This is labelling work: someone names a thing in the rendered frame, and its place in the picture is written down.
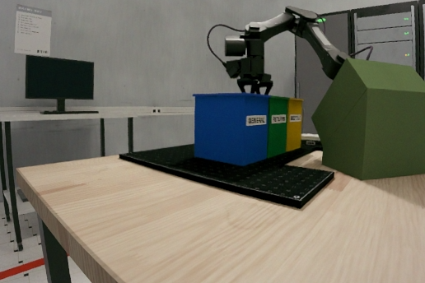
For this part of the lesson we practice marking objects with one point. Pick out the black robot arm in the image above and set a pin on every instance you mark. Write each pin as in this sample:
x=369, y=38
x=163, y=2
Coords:
x=307, y=28

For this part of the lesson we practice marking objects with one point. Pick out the yellow open-top bin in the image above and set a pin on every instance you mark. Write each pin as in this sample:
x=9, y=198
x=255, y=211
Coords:
x=294, y=113

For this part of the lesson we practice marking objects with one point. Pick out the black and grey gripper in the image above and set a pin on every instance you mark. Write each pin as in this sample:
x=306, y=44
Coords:
x=256, y=68

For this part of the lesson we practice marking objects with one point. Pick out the blue bin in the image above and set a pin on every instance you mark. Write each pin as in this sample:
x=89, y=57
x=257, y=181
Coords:
x=231, y=127

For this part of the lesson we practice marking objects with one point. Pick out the green open bin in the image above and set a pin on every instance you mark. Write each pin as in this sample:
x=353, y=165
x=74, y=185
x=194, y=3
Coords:
x=277, y=126

